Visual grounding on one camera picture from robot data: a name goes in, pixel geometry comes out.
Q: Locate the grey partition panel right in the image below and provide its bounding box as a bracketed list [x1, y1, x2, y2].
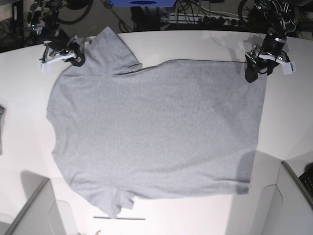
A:
[250, 162, 313, 235]

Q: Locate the white cable slot plate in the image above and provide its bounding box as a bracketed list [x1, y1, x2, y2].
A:
[92, 215, 146, 220]

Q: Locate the black keyboard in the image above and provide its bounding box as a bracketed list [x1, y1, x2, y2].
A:
[299, 170, 313, 197]

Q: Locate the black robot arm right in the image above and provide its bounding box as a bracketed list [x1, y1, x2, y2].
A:
[27, 0, 93, 67]

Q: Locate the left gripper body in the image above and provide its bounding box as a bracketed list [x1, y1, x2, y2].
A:
[246, 33, 290, 75]

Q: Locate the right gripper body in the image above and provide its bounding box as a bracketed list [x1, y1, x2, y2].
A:
[40, 34, 78, 63]

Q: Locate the grey partition panel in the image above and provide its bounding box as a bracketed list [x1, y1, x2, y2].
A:
[250, 162, 313, 235]
[5, 178, 66, 235]

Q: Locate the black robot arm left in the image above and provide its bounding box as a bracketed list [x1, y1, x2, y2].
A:
[245, 0, 297, 83]

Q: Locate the grey T-shirt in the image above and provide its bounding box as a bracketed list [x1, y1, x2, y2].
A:
[47, 28, 266, 218]

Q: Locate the blue box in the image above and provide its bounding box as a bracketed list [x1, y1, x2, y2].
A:
[110, 0, 176, 7]

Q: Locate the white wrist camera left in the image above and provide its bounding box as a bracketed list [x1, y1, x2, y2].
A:
[259, 54, 296, 75]

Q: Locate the grey partition panel left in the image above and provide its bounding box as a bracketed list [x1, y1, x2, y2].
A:
[5, 178, 66, 235]

